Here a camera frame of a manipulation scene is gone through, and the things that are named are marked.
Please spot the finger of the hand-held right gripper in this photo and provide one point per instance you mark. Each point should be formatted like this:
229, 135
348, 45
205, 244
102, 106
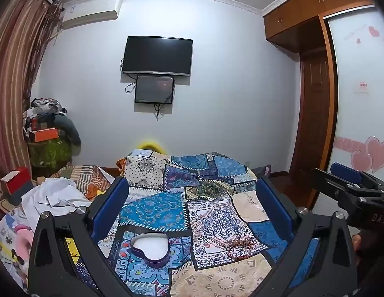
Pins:
331, 184
346, 173

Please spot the wooden overhead cabinet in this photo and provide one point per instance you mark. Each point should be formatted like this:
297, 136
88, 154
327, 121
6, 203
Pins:
303, 9

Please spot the white crumpled cloth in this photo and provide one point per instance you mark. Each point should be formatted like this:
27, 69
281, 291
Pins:
52, 193

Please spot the white heart-sticker sliding door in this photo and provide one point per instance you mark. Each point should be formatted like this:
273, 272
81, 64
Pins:
359, 114

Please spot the brown wooden door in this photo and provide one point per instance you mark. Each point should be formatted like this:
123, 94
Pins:
312, 114

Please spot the small black wall monitor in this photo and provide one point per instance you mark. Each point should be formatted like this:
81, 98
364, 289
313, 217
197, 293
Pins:
154, 89

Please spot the pile of clothes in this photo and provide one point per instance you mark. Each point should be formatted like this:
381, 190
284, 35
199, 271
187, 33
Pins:
49, 111

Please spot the person's right hand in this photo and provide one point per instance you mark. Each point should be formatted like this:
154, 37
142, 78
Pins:
356, 243

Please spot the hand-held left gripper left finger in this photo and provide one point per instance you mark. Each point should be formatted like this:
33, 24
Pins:
113, 205

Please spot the orange box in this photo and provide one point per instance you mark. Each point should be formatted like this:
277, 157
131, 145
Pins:
43, 134

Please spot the patchwork printed blanket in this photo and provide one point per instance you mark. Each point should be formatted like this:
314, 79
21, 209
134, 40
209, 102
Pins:
210, 210

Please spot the cartoon printed sheet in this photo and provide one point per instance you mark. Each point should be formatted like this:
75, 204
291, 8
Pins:
12, 247

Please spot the striped patterned cloth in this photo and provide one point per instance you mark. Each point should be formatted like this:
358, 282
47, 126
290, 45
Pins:
86, 176

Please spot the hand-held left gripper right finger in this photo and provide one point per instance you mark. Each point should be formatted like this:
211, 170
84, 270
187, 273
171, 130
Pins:
271, 205

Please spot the yellow fluffy object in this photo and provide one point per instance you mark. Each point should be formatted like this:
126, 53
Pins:
151, 147

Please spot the black wall television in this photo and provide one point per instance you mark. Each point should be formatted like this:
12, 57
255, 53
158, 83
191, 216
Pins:
157, 55

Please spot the dark purple cloth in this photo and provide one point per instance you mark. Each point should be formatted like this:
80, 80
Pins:
261, 170

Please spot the white air conditioner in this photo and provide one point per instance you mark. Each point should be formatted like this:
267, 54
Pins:
89, 12

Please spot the red and white box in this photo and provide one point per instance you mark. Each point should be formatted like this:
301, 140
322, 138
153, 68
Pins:
17, 181

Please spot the green patterned cloth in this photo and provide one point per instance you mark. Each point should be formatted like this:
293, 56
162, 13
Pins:
49, 153

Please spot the heart-shaped purple tin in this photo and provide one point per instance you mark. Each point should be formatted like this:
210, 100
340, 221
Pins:
150, 249

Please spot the striped brown curtain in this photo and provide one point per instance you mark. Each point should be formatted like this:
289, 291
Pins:
15, 77

